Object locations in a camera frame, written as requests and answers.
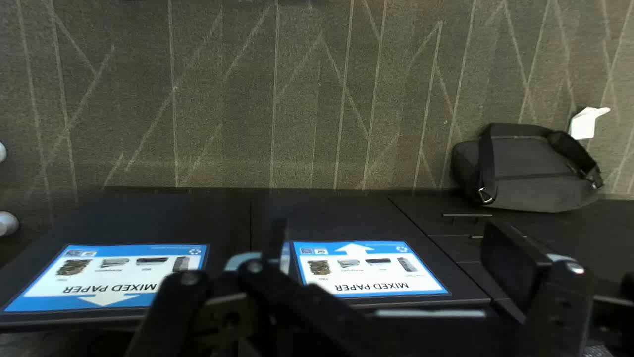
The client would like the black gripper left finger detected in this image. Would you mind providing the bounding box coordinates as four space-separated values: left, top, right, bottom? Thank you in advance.
124 217 378 357

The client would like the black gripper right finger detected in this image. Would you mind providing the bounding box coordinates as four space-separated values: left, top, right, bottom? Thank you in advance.
479 217 594 357

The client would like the black shoulder bag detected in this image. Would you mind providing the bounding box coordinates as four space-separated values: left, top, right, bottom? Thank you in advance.
449 120 605 213

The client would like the dark bin door, down-arrow sign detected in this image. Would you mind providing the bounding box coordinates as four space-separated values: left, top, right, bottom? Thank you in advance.
282 233 492 317

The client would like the blue sign with up arrow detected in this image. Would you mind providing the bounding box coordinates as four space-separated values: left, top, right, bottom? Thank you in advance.
1 241 209 317

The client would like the dark cabinet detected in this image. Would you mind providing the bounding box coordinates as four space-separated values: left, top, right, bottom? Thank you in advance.
0 186 634 357

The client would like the blue sign with down arrow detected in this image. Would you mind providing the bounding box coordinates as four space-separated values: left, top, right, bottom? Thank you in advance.
288 237 451 301

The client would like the white paper scrap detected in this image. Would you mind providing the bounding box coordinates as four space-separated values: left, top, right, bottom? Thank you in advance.
566 104 611 142

